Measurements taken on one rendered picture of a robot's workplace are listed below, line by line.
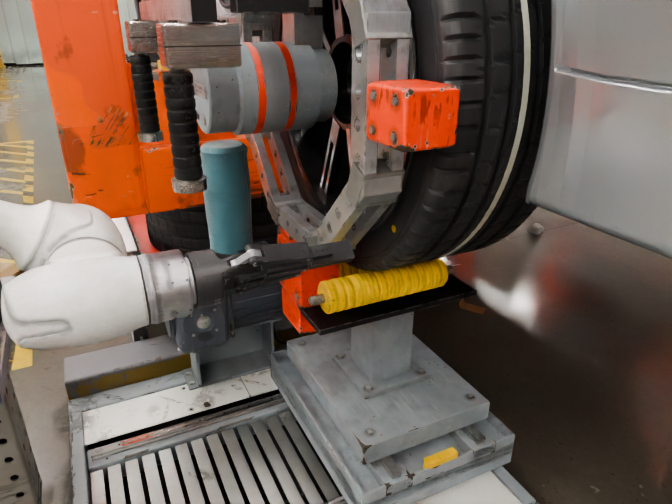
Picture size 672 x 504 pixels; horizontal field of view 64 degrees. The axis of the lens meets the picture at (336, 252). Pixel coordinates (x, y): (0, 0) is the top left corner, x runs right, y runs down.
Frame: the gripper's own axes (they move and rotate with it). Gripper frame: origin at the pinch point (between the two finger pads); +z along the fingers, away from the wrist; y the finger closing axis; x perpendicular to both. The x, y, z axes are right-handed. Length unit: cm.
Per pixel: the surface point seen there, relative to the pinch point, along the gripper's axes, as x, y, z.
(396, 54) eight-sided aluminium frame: 15.6, 23.5, 6.6
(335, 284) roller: -1.1, -13.0, 5.1
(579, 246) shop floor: 18, -107, 167
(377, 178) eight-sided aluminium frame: 4.7, 12.8, 4.4
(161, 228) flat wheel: 48, -87, -12
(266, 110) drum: 23.7, 2.8, -3.6
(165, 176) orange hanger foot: 43, -48, -13
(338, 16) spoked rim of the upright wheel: 39.2, 6.0, 12.8
